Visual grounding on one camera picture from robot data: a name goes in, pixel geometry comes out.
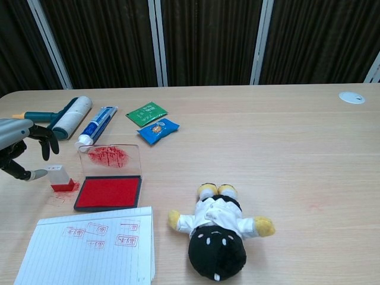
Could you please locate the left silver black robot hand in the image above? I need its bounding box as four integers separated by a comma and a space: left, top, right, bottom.
0, 118, 60, 182

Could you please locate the clear red rectangular stamp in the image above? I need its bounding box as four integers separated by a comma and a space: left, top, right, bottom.
46, 164, 75, 192

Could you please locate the teal lint roller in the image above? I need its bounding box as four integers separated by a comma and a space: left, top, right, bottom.
11, 95, 93, 141

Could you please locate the blue white toothpaste tube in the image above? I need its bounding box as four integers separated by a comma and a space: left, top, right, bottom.
74, 106, 119, 150

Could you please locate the red ink pad clear lid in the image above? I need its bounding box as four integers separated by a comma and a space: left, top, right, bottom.
73, 144, 143, 213

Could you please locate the green sachet packet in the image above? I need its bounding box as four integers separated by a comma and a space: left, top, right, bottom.
125, 101, 169, 123

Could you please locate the white lined notepad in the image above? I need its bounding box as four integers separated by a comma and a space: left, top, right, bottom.
13, 205, 157, 285

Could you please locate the blue snack packet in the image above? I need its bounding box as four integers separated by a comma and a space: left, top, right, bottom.
136, 118, 181, 146

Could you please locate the black plush toy white coat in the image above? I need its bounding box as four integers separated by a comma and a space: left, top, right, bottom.
167, 182, 276, 281

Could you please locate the grey partition frame post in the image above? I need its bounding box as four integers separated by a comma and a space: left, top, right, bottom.
363, 50, 380, 84
147, 0, 169, 87
249, 0, 274, 86
27, 0, 74, 90

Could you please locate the white round cable grommet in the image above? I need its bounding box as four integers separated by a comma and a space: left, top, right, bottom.
338, 91, 366, 105

